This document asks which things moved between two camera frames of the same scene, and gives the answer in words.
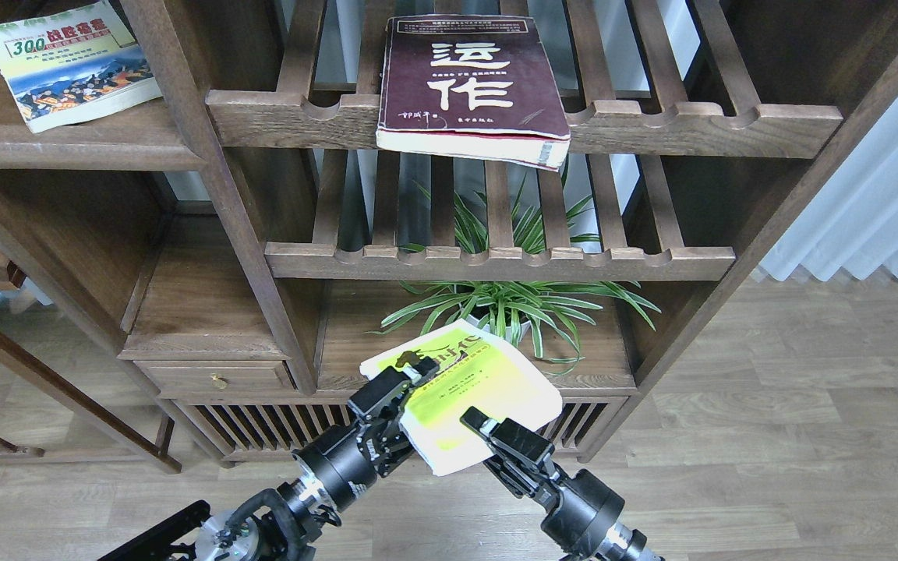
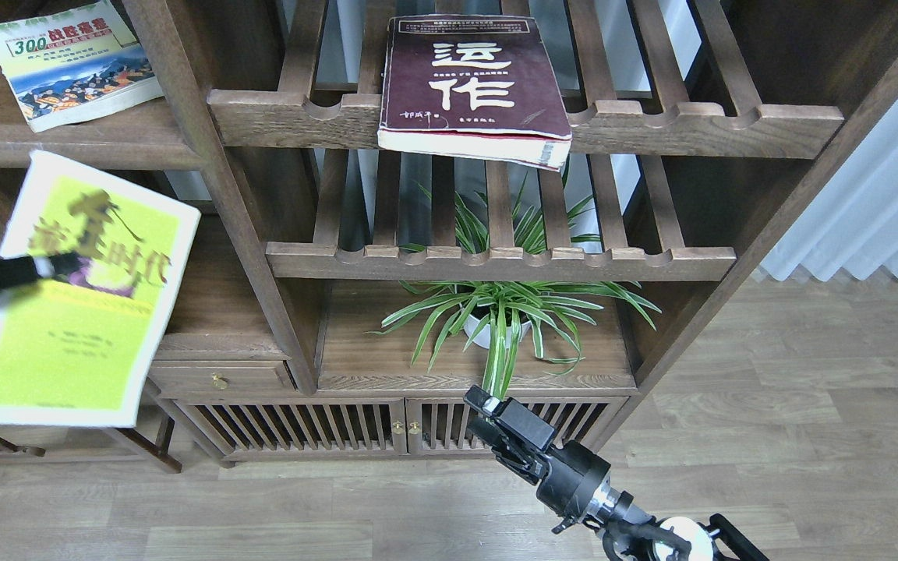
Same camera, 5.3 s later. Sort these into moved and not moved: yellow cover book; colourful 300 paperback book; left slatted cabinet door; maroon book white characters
Moved: yellow cover book
Not moved: left slatted cabinet door; colourful 300 paperback book; maroon book white characters
